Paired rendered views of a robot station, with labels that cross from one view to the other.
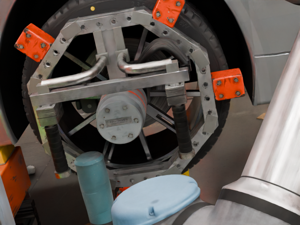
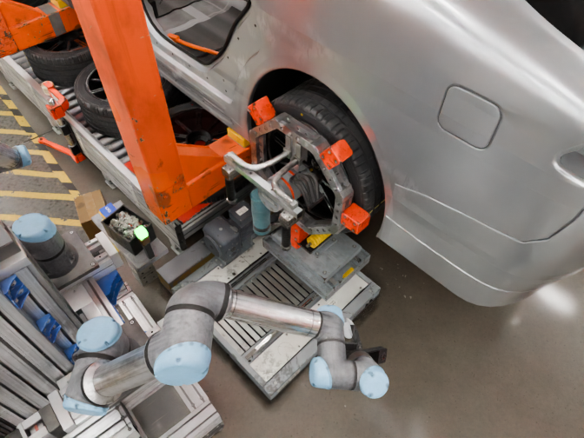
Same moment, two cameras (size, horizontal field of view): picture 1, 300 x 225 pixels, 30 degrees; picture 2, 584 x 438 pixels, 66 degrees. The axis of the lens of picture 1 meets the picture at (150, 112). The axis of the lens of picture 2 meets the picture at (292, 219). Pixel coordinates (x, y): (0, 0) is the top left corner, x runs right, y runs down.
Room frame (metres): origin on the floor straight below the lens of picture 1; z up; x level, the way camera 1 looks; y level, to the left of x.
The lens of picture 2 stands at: (0.55, -0.74, 2.26)
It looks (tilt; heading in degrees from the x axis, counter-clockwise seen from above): 52 degrees down; 38
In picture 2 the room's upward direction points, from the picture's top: 1 degrees clockwise
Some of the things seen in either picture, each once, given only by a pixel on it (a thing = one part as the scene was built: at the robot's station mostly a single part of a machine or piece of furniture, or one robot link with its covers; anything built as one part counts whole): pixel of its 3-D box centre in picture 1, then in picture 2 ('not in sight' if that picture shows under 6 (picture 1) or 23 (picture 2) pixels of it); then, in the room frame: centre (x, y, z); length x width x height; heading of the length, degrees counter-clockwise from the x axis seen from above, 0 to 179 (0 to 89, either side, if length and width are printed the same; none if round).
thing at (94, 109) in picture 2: not in sight; (130, 93); (1.84, 1.68, 0.39); 0.66 x 0.66 x 0.24
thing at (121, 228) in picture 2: not in sight; (129, 228); (1.08, 0.67, 0.51); 0.20 x 0.14 x 0.13; 93
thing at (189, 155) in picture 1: (182, 129); (286, 235); (1.36, -0.07, 0.83); 0.04 x 0.04 x 0.16
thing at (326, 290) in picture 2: not in sight; (315, 250); (1.78, 0.05, 0.13); 0.50 x 0.36 x 0.10; 84
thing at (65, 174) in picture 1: (56, 149); (230, 189); (1.40, 0.26, 0.83); 0.04 x 0.04 x 0.16
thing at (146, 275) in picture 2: not in sight; (136, 255); (1.09, 0.74, 0.21); 0.10 x 0.10 x 0.42; 84
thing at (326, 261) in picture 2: not in sight; (317, 229); (1.78, 0.05, 0.32); 0.40 x 0.30 x 0.28; 84
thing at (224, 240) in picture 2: not in sight; (242, 231); (1.55, 0.39, 0.26); 0.42 x 0.18 x 0.35; 174
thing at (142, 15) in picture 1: (123, 102); (297, 177); (1.61, 0.07, 0.85); 0.54 x 0.07 x 0.54; 84
